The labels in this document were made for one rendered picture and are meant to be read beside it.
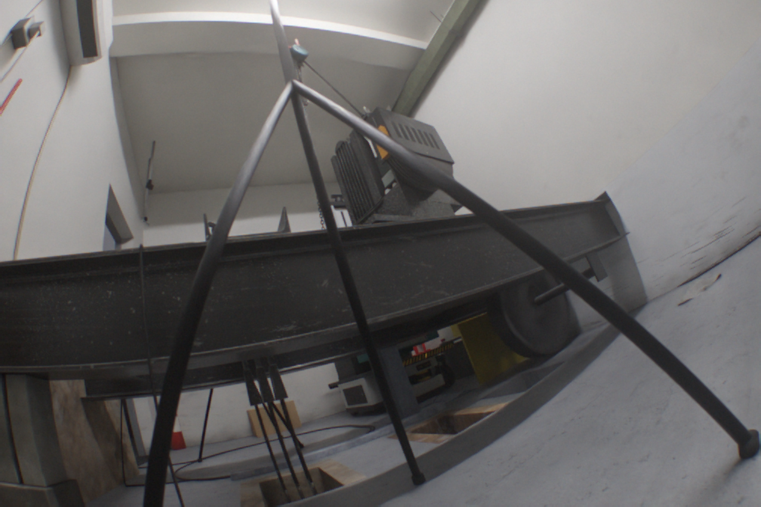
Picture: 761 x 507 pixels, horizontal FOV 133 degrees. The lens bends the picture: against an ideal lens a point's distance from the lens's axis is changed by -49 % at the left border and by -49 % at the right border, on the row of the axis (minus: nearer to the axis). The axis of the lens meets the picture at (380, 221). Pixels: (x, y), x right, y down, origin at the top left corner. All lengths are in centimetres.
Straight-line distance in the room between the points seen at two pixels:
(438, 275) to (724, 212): 155
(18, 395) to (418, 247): 111
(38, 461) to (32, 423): 8
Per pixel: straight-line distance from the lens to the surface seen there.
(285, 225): 78
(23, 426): 86
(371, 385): 233
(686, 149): 198
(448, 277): 98
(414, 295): 89
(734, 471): 48
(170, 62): 306
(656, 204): 201
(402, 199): 157
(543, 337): 190
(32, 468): 87
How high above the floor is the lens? 30
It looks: 24 degrees up
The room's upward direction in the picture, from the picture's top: 21 degrees counter-clockwise
